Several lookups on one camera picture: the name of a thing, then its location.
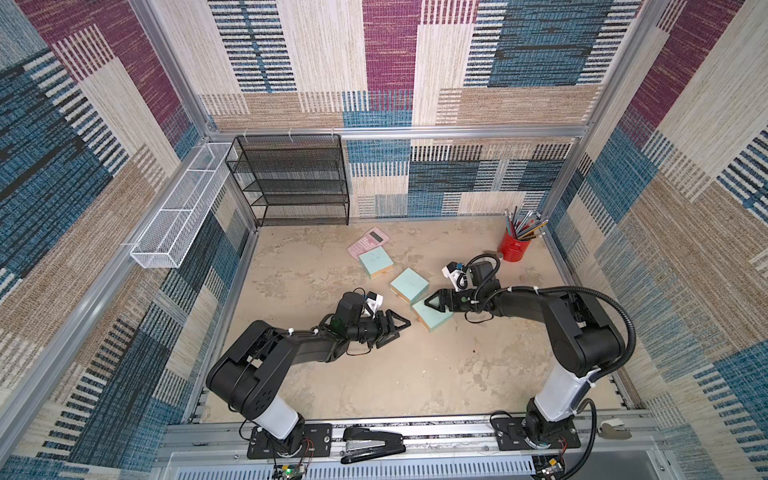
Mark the mint jewelry box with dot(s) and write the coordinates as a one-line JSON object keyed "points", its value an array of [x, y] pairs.
{"points": [[430, 318], [409, 286], [376, 262]]}

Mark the red pencil cup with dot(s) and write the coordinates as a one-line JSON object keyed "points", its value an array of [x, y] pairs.
{"points": [[512, 249]]}

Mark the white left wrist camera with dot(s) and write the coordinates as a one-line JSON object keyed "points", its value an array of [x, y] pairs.
{"points": [[373, 302]]}

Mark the pink calculator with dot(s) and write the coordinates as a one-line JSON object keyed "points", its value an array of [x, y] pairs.
{"points": [[372, 239]]}

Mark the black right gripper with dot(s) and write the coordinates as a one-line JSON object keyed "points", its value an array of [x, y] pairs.
{"points": [[449, 301]]}

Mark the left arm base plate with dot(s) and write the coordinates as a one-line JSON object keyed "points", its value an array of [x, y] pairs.
{"points": [[312, 438]]}

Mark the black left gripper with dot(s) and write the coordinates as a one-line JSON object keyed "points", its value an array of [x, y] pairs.
{"points": [[382, 330]]}

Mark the black wire shelf rack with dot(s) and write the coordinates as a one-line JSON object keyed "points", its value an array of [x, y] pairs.
{"points": [[292, 180]]}

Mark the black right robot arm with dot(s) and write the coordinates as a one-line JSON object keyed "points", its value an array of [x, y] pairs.
{"points": [[591, 336]]}

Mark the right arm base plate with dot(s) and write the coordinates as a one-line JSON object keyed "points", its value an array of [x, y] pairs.
{"points": [[512, 434]]}

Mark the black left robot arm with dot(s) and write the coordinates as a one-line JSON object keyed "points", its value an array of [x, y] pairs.
{"points": [[250, 373]]}

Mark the black stapler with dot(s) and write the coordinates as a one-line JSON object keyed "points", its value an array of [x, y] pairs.
{"points": [[363, 444]]}

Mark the white mesh wall basket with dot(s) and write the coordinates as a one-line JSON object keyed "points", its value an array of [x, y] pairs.
{"points": [[172, 230]]}

